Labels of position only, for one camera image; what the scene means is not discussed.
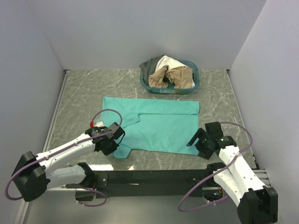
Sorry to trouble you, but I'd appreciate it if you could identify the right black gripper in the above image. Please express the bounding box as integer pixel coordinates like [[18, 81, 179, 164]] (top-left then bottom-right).
[[186, 128, 214, 160]]

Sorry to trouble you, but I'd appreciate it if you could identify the teal t shirt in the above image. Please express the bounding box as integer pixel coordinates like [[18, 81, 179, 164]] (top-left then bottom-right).
[[100, 97, 200, 159]]

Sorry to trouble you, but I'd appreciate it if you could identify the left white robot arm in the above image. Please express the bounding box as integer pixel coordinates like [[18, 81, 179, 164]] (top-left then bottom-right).
[[12, 122, 125, 202]]

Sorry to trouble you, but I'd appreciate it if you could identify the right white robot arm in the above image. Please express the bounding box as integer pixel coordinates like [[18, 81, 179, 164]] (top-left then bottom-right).
[[183, 122, 278, 224]]

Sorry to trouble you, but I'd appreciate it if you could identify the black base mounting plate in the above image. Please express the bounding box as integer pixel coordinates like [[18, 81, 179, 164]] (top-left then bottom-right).
[[65, 169, 232, 203]]

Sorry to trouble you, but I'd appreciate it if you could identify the teal plastic laundry basket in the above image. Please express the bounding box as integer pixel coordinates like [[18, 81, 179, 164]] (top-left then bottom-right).
[[140, 60, 200, 95]]

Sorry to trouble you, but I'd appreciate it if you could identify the beige t shirt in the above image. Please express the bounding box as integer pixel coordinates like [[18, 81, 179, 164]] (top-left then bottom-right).
[[148, 66, 193, 89]]

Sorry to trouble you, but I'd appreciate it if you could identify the white t shirt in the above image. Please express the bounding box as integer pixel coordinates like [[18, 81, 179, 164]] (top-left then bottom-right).
[[155, 55, 196, 89]]

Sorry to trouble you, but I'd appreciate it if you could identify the dark grey t shirt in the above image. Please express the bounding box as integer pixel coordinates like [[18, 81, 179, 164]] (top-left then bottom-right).
[[139, 55, 163, 83]]

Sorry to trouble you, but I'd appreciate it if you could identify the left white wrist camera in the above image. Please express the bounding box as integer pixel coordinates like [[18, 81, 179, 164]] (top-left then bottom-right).
[[90, 121, 106, 130]]

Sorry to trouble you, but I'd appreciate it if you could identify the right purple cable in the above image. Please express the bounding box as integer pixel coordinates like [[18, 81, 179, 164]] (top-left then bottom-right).
[[178, 121, 253, 212]]

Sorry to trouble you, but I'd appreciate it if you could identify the purple cable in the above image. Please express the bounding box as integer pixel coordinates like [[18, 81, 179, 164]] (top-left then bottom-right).
[[178, 121, 253, 212], [5, 109, 124, 207]]

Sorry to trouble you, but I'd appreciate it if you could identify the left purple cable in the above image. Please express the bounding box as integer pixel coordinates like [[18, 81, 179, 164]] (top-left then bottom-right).
[[5, 109, 124, 207]]

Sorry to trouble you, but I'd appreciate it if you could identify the aluminium frame rail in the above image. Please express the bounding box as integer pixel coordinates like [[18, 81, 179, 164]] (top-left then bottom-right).
[[24, 169, 273, 192]]

